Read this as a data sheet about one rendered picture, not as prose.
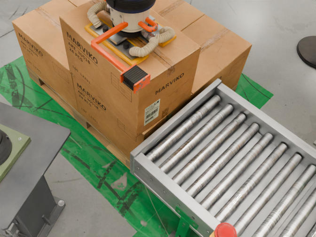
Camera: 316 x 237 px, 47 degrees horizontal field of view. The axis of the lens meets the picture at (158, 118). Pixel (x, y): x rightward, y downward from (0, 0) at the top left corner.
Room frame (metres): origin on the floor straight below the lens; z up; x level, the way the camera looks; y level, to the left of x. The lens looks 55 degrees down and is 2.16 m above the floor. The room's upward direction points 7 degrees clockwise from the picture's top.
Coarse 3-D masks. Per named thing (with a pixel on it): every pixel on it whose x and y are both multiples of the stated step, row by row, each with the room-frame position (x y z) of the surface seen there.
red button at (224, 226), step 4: (220, 224) 0.41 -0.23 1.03; (224, 224) 0.41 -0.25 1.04; (228, 224) 0.41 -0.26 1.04; (216, 228) 0.39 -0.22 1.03; (220, 228) 0.39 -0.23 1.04; (224, 228) 0.39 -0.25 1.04; (228, 228) 0.40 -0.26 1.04; (232, 228) 0.40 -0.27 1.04; (216, 232) 0.38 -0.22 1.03; (220, 232) 0.38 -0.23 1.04; (224, 232) 0.38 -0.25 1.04; (228, 232) 0.38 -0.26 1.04; (232, 232) 0.38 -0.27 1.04; (236, 232) 0.39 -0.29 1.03; (216, 236) 0.37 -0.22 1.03; (220, 236) 0.37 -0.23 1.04; (224, 236) 0.37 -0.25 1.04; (228, 236) 0.37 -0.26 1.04; (232, 236) 0.37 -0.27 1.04; (236, 236) 0.38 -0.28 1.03
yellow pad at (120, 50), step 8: (88, 24) 1.33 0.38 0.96; (104, 24) 1.34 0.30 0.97; (96, 32) 1.28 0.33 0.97; (104, 40) 1.24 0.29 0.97; (128, 40) 1.26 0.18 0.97; (112, 48) 1.19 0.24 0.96; (120, 48) 1.19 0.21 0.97; (128, 48) 1.20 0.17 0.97; (120, 56) 1.16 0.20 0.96; (128, 56) 1.15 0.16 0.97; (136, 56) 1.16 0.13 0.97; (144, 56) 1.17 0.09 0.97
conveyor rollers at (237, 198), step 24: (216, 96) 1.32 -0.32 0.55; (192, 120) 1.14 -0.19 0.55; (216, 120) 1.16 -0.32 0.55; (240, 120) 1.18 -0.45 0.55; (168, 144) 0.98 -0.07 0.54; (192, 144) 0.99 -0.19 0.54; (216, 144) 1.01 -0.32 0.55; (240, 144) 1.02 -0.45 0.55; (264, 144) 1.04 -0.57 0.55; (168, 168) 0.84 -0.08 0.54; (192, 168) 0.85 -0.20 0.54; (216, 168) 0.87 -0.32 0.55; (240, 168) 0.88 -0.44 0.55; (264, 168) 0.89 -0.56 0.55; (288, 168) 0.91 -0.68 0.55; (312, 168) 0.93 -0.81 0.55; (192, 192) 0.72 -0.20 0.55; (216, 192) 0.74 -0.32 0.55; (240, 192) 0.75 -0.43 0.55; (264, 192) 0.77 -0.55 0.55; (288, 192) 0.78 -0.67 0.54; (312, 192) 0.80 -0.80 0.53; (216, 216) 0.62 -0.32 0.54
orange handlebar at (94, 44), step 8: (120, 24) 1.22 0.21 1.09; (144, 24) 1.24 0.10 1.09; (152, 24) 1.25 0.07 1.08; (104, 32) 1.16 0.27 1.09; (112, 32) 1.17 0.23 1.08; (96, 40) 1.11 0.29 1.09; (96, 48) 1.06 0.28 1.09; (104, 56) 1.03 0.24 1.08; (112, 56) 1.03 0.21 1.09; (120, 64) 0.99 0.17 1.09
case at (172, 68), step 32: (96, 0) 1.54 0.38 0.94; (64, 32) 1.38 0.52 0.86; (96, 64) 1.20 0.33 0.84; (128, 64) 1.13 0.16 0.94; (160, 64) 1.15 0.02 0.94; (192, 64) 1.26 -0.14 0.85; (96, 96) 1.22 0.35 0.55; (128, 96) 1.04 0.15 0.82; (160, 96) 1.11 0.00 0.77; (128, 128) 1.04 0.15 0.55
